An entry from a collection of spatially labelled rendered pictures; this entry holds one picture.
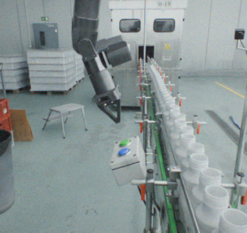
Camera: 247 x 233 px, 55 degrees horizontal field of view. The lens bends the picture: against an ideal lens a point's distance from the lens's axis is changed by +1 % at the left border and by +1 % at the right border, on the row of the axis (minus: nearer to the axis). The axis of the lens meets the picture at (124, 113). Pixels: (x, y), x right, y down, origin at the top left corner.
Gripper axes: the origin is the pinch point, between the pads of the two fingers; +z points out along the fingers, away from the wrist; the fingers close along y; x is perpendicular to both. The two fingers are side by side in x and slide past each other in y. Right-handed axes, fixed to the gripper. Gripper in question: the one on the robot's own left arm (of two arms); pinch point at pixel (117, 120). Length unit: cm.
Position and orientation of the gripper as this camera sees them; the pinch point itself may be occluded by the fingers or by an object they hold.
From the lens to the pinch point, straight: 68.6
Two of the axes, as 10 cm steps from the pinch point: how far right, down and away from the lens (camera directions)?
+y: 0.6, -2.9, 9.5
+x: -9.4, 3.2, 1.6
